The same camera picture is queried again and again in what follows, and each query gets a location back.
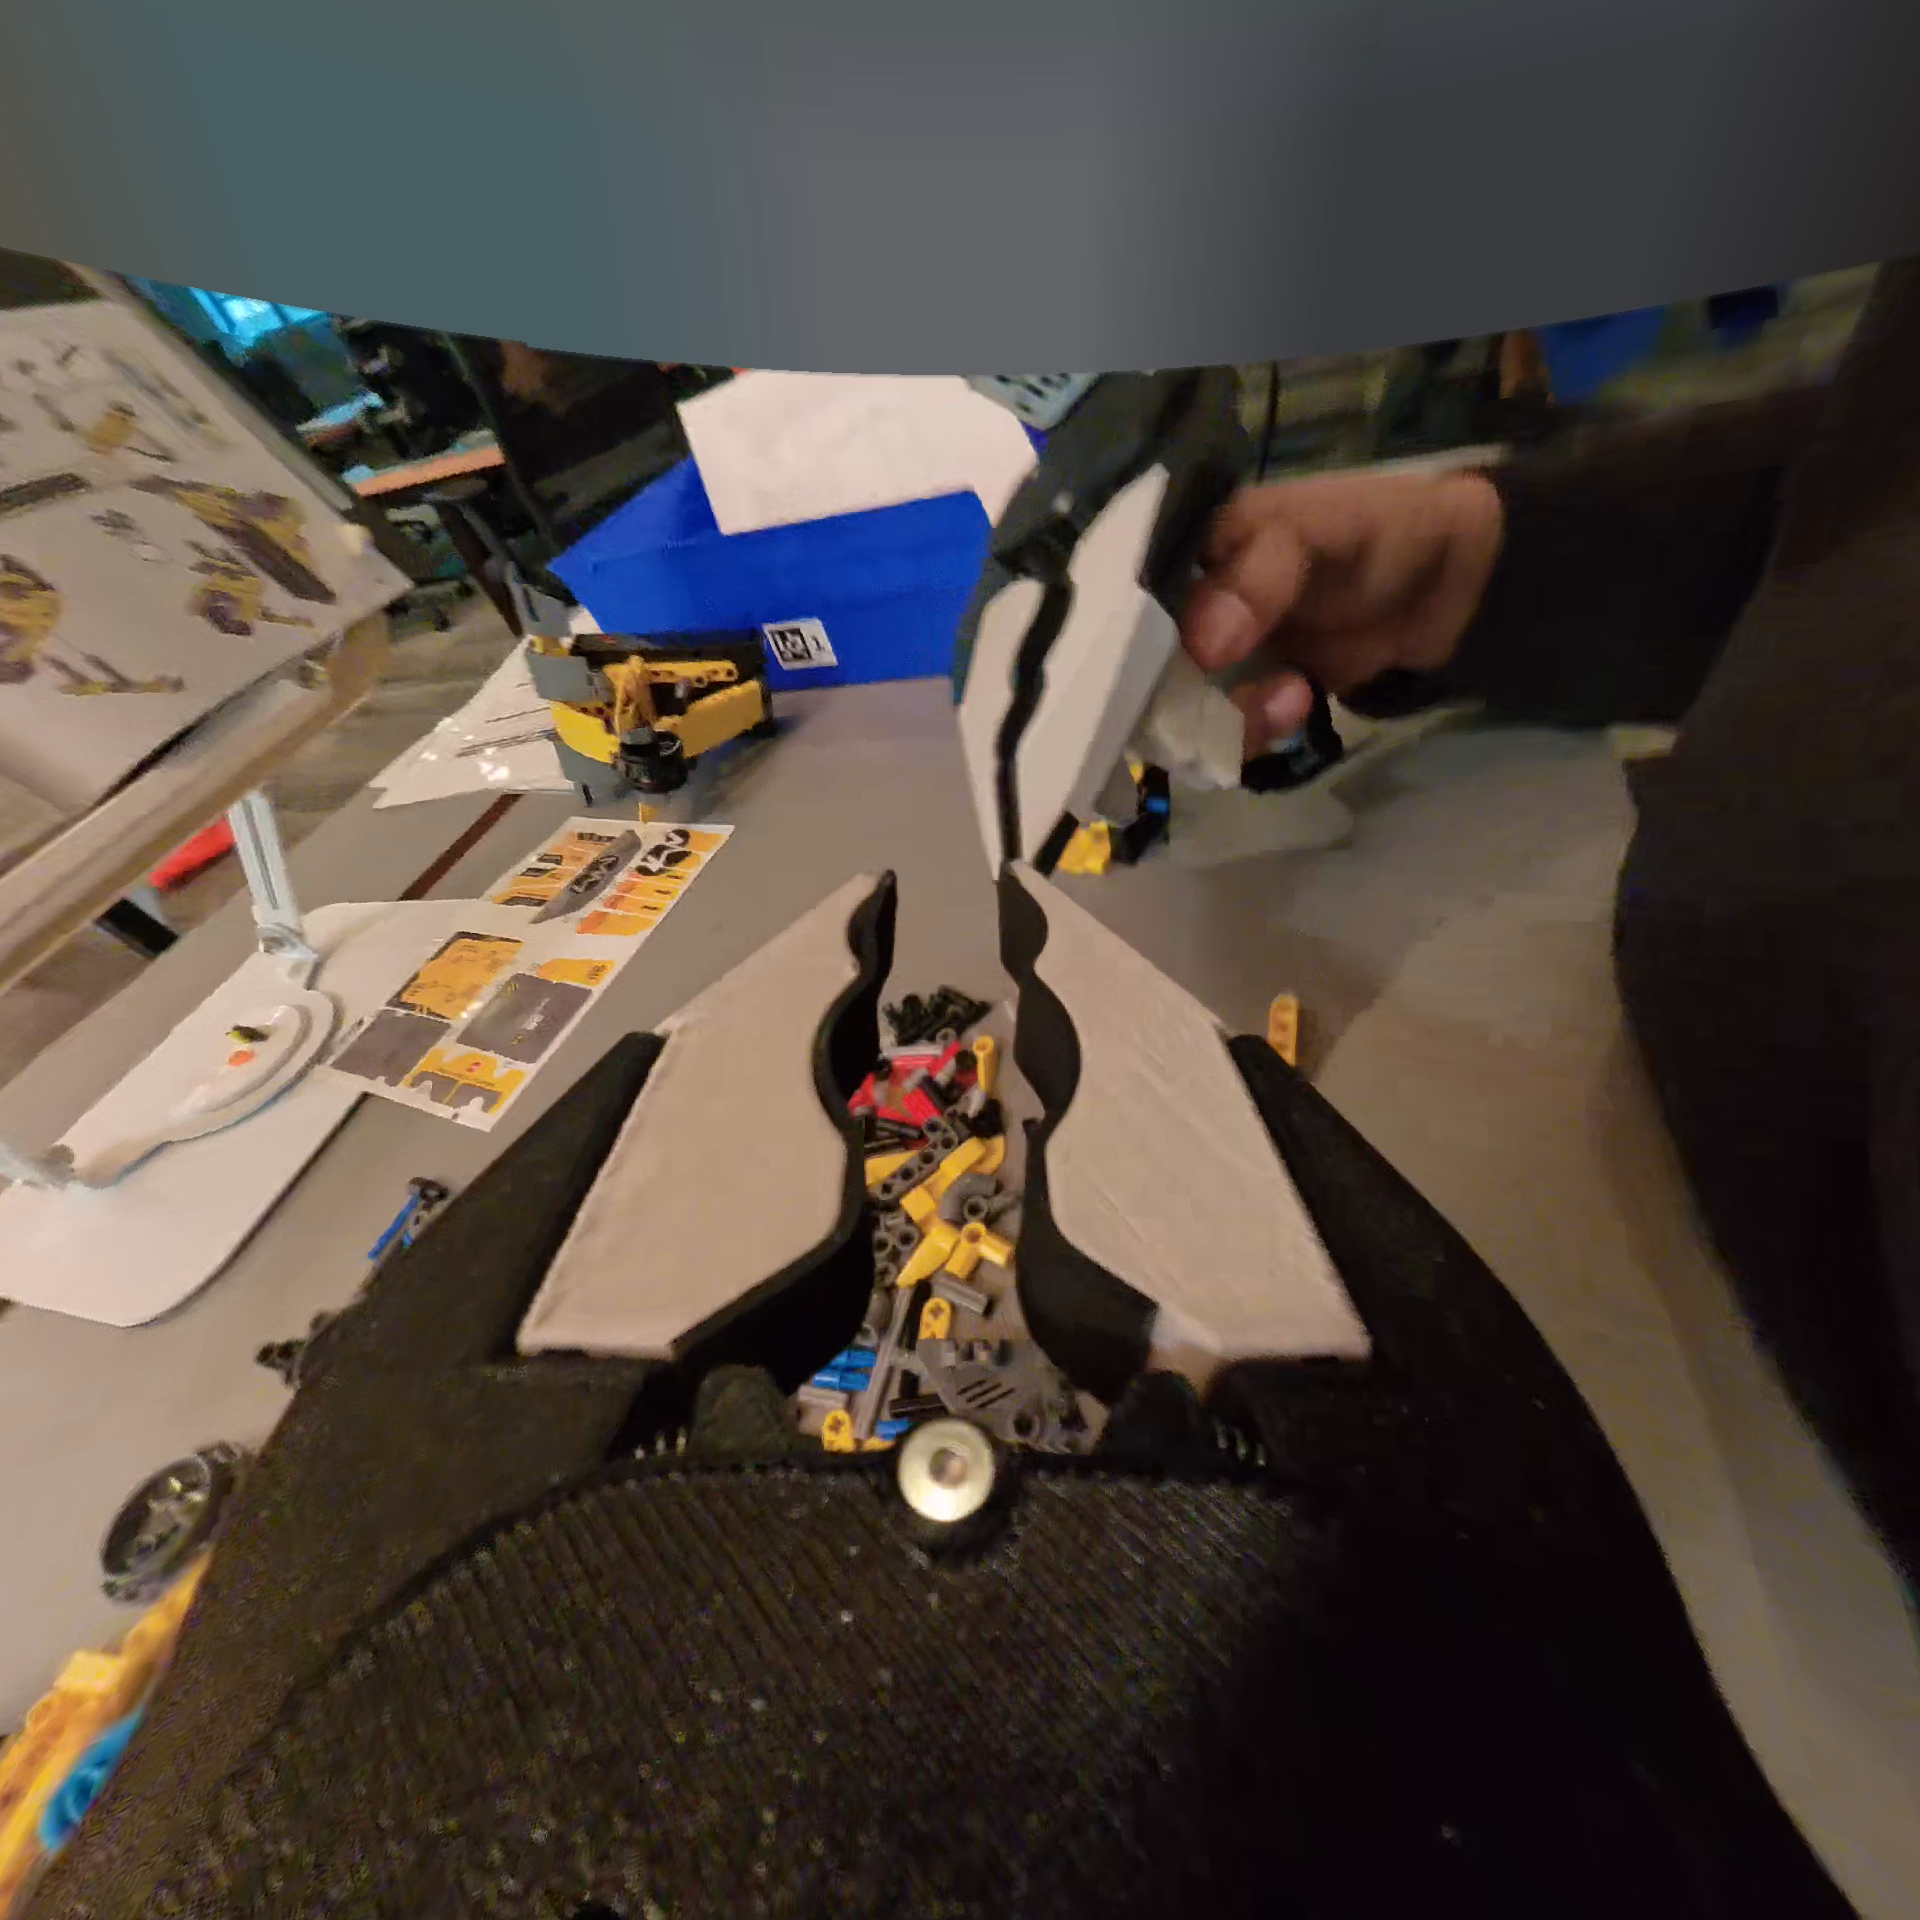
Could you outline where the white booklet stand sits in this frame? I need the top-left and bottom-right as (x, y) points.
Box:
(0, 602), (398, 1190)

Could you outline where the blue storage box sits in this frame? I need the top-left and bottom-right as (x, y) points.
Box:
(545, 453), (998, 696)

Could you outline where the pile of toy building pieces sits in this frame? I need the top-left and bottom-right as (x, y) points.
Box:
(793, 981), (1112, 1457)

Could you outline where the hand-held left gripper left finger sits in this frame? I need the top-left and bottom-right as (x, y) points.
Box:
(513, 862), (904, 1366)

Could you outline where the yellow printed box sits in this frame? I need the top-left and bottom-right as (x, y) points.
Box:
(0, 1552), (212, 1891)

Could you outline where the yellow toy crane model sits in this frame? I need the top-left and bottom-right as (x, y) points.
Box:
(513, 592), (780, 797)

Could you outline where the person's right hand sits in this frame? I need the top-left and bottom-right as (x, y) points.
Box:
(1175, 476), (1510, 756)

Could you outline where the large white paper sheet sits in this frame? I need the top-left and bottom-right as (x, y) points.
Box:
(0, 900), (492, 1329)

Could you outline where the clear plastic bag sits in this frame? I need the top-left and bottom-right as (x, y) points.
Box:
(372, 646), (588, 812)

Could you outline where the yellow black toy assembly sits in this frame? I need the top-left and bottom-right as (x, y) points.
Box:
(1052, 769), (1175, 880)

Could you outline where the person's dark clothing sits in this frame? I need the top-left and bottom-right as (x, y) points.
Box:
(1613, 261), (1920, 1593)

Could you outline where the large yellow grey sticker sheet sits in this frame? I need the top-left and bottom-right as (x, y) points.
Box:
(326, 936), (617, 1129)

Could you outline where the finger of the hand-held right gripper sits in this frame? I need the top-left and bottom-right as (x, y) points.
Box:
(959, 574), (1055, 868)
(1015, 458), (1187, 868)

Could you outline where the black toy wheel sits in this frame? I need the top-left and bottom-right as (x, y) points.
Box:
(96, 1438), (246, 1606)

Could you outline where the small yellow sticker sheet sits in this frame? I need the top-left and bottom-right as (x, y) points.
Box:
(488, 817), (732, 941)

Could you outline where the person's right forearm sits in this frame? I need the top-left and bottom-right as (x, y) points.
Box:
(1449, 403), (1876, 737)

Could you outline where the instruction booklet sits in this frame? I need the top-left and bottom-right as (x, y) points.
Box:
(0, 294), (411, 812)

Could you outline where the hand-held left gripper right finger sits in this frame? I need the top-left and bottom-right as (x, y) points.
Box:
(991, 862), (1373, 1405)

